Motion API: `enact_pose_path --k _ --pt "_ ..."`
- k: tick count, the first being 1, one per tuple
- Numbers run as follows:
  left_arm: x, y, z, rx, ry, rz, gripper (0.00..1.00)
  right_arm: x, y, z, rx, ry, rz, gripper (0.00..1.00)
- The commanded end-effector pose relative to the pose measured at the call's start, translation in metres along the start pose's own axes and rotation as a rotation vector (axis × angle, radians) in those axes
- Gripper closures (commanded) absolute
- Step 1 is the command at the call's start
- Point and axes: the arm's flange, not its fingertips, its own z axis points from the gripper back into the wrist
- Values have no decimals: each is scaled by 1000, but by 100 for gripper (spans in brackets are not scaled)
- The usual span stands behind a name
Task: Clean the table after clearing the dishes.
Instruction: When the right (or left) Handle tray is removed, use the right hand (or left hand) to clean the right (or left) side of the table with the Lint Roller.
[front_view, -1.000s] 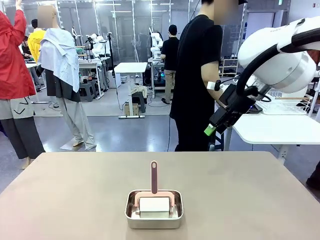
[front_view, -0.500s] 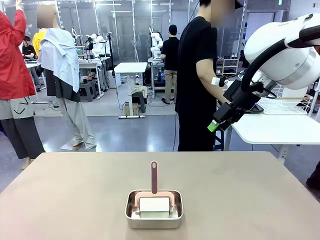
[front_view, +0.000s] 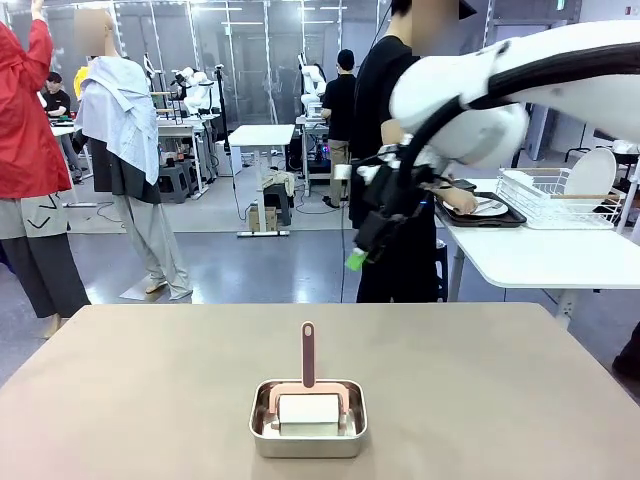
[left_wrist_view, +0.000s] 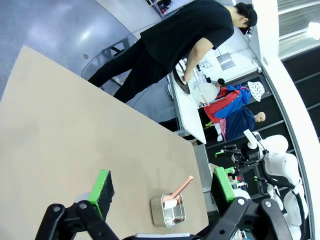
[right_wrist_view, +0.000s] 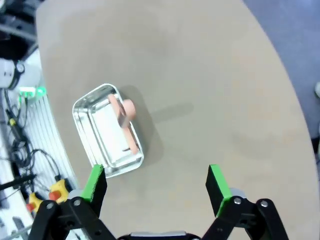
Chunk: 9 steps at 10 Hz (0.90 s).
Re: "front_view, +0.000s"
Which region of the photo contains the mannequin in light shirt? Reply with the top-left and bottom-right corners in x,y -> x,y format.
73,9 -> 194,303

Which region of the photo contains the stool with beige cloth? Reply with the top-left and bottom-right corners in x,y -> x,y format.
263,172 -> 296,227

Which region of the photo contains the pink handled lint roller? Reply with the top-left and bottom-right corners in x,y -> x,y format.
267,320 -> 350,439

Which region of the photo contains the white side table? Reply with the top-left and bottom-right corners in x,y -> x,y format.
434,178 -> 640,331

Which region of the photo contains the grey plastic stool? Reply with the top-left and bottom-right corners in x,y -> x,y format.
158,162 -> 190,204

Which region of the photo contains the white drain board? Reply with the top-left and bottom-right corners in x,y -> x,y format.
522,212 -> 617,231

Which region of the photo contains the cardboard box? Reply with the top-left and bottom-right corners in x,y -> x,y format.
248,205 -> 278,234

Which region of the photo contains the mannequin in red jacket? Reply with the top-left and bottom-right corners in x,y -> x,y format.
0,0 -> 91,341

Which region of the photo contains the person's right hand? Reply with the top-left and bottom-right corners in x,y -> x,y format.
443,191 -> 480,215

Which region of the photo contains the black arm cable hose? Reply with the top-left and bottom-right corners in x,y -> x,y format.
397,42 -> 640,221

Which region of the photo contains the black serving tray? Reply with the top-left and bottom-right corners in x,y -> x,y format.
435,191 -> 528,229

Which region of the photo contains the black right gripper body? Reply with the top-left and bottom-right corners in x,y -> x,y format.
352,144 -> 451,264

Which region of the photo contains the rectangular stainless steel tray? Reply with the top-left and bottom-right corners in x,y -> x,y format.
248,378 -> 370,459

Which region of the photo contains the background person in black shirt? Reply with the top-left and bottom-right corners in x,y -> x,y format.
321,48 -> 357,209

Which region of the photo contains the white wire dish rack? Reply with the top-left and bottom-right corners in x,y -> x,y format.
496,167 -> 626,225

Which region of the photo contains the seated person in black cap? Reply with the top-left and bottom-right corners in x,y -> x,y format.
42,72 -> 76,119

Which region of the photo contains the white standing desk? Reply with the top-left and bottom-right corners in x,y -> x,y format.
228,123 -> 296,238

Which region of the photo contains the person in black t-shirt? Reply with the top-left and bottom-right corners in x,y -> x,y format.
348,0 -> 481,304

